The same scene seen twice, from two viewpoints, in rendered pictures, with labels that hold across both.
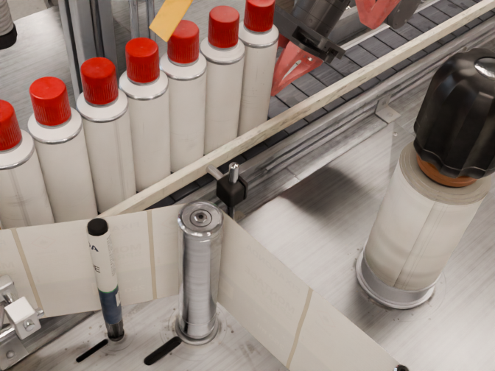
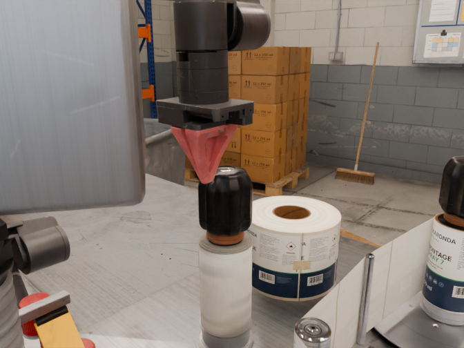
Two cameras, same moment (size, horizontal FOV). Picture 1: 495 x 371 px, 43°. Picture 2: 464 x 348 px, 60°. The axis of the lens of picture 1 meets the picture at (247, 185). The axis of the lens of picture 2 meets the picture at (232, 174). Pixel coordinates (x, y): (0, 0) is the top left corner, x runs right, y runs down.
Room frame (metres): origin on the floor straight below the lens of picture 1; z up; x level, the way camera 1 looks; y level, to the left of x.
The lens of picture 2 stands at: (0.39, 0.39, 1.34)
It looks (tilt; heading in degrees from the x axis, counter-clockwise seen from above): 17 degrees down; 270
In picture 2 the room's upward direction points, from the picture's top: straight up
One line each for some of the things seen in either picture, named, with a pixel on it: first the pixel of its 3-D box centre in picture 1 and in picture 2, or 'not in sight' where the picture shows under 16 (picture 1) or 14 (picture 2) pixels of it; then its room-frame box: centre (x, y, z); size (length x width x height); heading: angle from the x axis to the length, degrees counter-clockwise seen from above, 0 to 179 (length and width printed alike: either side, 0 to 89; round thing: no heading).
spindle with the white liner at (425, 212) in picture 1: (434, 191); (225, 259); (0.40, -0.18, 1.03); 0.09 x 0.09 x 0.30
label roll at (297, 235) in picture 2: not in sight; (290, 244); (0.27, -0.38, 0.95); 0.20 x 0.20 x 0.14
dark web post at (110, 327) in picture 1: (107, 285); not in sight; (0.29, 0.11, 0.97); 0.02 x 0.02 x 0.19
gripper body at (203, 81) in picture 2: not in sight; (203, 84); (0.42, -0.08, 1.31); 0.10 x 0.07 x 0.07; 137
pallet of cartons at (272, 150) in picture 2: not in sight; (245, 115); (0.23, -3.86, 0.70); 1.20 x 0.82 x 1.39; 148
